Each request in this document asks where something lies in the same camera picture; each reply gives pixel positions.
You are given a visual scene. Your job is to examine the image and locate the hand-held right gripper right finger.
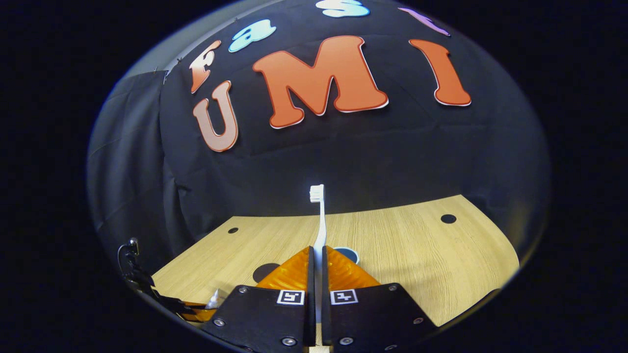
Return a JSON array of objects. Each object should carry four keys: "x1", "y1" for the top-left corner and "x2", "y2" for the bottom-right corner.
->
[{"x1": 322, "y1": 246, "x2": 438, "y2": 353}]

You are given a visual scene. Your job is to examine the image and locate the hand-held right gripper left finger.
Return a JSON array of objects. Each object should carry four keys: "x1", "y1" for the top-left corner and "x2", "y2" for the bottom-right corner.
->
[{"x1": 200, "y1": 246, "x2": 315, "y2": 353}]

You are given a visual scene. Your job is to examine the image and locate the white toothpaste tube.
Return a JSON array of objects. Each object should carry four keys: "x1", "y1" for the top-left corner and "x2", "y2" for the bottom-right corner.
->
[{"x1": 205, "y1": 288, "x2": 227, "y2": 309}]

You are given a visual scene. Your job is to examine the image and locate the dark round coaster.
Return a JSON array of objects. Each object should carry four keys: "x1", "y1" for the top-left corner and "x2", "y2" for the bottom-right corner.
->
[{"x1": 252, "y1": 263, "x2": 281, "y2": 284}]

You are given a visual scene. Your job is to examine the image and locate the grey cup with wooden handle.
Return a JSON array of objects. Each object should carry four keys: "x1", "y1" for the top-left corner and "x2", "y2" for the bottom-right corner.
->
[{"x1": 334, "y1": 247, "x2": 360, "y2": 266}]

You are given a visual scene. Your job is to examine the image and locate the white toothbrush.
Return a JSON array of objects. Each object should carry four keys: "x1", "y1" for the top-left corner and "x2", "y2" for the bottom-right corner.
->
[{"x1": 309, "y1": 184, "x2": 328, "y2": 353}]

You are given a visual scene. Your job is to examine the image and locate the black backdrop cloth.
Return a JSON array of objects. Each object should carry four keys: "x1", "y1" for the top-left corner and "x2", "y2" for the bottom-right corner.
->
[{"x1": 87, "y1": 0, "x2": 550, "y2": 275}]

